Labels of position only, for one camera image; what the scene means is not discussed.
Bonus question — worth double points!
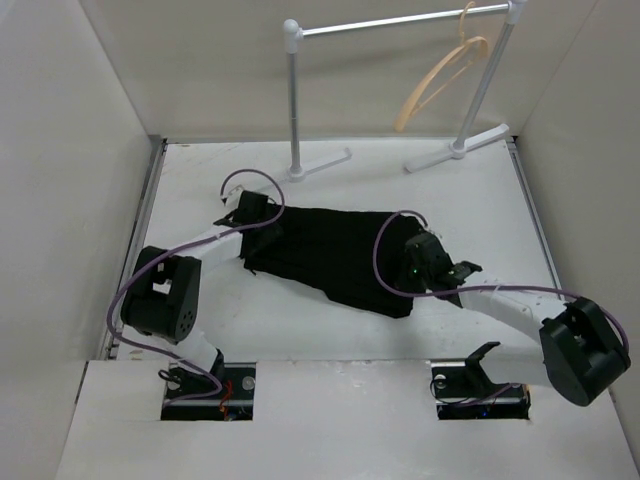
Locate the black trousers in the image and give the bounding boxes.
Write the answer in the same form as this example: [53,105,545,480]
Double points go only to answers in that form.
[240,207,422,319]

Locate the beige wooden clothes hanger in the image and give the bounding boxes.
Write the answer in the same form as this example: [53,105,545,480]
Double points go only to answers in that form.
[393,1,489,133]

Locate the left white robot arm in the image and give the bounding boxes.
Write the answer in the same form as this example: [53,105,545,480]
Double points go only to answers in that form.
[120,191,284,399]

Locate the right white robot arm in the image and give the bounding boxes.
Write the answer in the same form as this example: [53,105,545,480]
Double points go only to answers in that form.
[398,231,631,407]

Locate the white metal clothes rack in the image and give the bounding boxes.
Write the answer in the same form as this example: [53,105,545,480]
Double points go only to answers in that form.
[282,1,526,182]

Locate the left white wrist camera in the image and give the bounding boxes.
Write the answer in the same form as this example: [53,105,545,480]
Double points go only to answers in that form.
[221,191,242,210]

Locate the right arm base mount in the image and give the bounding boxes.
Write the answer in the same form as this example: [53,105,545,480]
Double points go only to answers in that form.
[429,362,531,421]

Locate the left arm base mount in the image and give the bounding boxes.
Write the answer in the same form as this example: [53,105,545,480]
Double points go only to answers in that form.
[159,363,257,422]

